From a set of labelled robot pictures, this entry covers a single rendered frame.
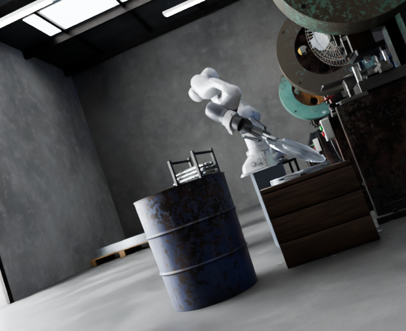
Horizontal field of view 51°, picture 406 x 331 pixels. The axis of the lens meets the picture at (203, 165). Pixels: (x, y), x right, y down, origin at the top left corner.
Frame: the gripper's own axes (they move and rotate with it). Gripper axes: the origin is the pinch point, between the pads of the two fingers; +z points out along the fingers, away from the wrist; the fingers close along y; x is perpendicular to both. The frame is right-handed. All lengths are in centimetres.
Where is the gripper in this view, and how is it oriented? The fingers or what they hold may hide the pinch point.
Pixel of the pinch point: (269, 138)
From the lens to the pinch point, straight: 210.7
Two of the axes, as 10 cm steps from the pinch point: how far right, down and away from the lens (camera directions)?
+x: 5.5, -1.2, 8.3
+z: 7.8, 4.4, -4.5
